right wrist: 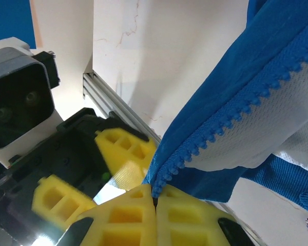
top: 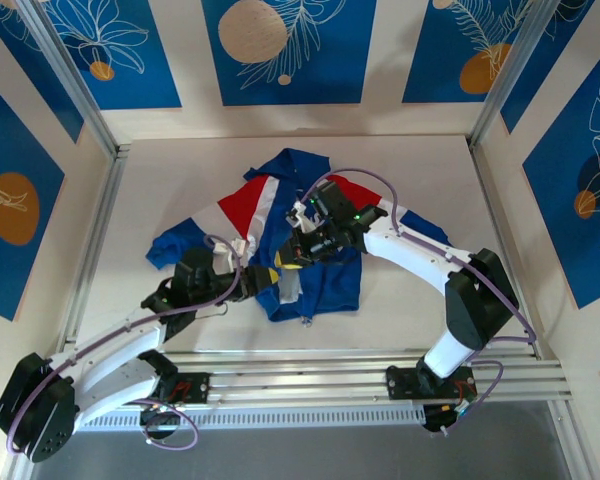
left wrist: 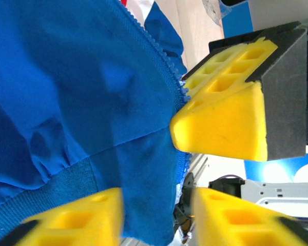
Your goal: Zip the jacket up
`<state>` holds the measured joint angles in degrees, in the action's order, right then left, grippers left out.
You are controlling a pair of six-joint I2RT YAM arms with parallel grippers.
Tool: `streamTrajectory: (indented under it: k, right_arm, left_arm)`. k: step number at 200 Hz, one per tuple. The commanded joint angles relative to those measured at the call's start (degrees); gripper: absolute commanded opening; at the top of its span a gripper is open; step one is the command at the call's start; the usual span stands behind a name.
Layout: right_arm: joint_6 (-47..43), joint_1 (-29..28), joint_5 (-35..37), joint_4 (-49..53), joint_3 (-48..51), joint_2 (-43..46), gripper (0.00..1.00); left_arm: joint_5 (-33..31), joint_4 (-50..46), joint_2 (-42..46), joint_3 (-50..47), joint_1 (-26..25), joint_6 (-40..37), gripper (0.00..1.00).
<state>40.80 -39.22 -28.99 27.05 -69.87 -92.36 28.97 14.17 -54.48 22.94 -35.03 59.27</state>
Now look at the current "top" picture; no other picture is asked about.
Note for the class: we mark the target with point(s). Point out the grey metal sheet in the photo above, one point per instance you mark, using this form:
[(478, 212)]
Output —
[(305, 455)]

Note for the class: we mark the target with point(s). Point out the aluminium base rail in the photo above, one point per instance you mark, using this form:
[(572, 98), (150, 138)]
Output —
[(305, 380)]

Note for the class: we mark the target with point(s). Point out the aluminium frame post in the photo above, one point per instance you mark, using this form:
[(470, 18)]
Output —
[(77, 85), (510, 75)]

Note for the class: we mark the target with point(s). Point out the metal zipper pull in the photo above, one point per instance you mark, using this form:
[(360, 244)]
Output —
[(307, 321)]

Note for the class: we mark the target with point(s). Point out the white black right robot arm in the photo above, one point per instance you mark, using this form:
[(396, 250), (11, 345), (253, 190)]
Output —
[(410, 250)]

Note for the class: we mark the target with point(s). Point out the blue floral wall panel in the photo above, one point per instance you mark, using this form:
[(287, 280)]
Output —
[(430, 60), (42, 75), (145, 75), (535, 75), (330, 75), (10, 275), (580, 260)]

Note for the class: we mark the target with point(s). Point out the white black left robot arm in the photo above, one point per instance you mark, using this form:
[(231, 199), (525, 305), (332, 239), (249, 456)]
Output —
[(115, 340)]

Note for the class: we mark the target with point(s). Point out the aluminium table side rail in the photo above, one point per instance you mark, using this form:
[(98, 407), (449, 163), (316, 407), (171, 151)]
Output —
[(97, 240), (500, 222)]

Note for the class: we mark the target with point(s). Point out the blue red white jacket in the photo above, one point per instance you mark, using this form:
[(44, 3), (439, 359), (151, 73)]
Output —
[(325, 285)]

